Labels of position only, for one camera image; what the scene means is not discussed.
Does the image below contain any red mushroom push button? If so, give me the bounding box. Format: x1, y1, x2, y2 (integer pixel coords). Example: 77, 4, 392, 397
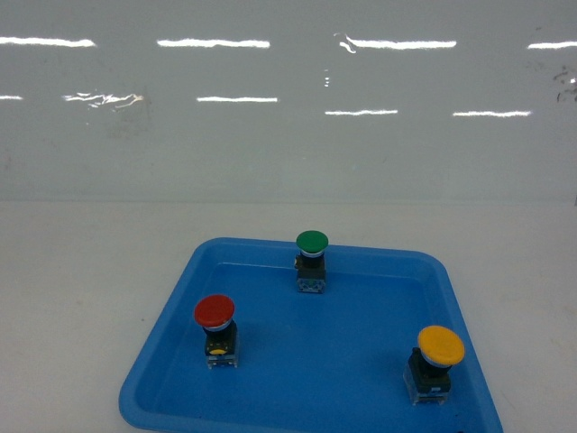
193, 294, 239, 369

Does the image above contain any yellow mushroom push button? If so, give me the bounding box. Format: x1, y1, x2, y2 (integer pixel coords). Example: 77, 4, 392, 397
403, 325, 465, 405

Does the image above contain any green mushroom push button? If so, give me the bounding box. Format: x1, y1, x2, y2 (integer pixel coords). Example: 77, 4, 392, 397
294, 230, 329, 294

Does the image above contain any blue plastic tray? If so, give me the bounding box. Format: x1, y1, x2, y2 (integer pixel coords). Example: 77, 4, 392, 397
119, 238, 501, 432

